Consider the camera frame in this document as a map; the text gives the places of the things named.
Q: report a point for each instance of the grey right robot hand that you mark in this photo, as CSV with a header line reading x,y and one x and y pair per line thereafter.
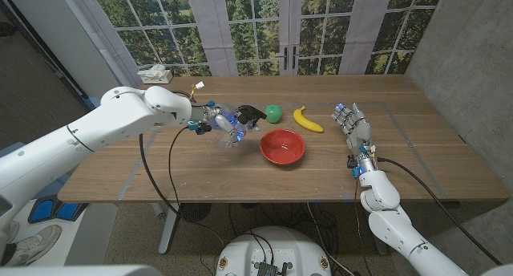
x,y
358,129

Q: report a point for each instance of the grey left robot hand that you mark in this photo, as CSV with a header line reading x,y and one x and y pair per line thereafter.
x,y
222,121

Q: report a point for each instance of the clear spray bottle black trigger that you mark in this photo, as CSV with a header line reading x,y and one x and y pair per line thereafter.
x,y
250,112

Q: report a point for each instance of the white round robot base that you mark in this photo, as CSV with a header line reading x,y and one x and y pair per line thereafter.
x,y
276,244

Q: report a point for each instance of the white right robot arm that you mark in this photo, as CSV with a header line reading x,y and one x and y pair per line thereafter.
x,y
401,236

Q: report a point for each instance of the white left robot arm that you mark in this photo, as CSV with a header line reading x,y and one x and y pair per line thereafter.
x,y
100,123

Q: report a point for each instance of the green apple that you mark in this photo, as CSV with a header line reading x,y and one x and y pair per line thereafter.
x,y
273,114

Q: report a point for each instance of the yellow banana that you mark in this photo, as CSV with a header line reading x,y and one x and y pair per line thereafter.
x,y
306,122

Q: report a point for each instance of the red bowl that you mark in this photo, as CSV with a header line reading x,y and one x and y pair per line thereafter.
x,y
282,147

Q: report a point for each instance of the white tissue box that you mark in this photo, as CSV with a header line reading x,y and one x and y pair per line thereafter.
x,y
156,77

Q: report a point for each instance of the printed window forest backdrop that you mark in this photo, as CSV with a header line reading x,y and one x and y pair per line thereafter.
x,y
244,35

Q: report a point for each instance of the black round fan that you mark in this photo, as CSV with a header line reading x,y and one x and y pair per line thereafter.
x,y
196,212

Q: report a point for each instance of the white table leg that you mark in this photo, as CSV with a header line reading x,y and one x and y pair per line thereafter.
x,y
167,236

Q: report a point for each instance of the white floor platform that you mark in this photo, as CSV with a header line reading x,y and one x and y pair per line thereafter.
x,y
92,232

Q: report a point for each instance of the blue and black pad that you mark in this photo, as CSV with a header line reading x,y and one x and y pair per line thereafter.
x,y
42,209

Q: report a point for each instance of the white robot torso shell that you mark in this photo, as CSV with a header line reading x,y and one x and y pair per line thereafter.
x,y
80,271

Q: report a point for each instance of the light blue storage bin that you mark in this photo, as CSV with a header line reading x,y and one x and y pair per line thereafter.
x,y
10,149

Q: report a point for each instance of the grey white sneaker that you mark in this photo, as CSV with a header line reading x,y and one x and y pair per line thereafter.
x,y
36,242

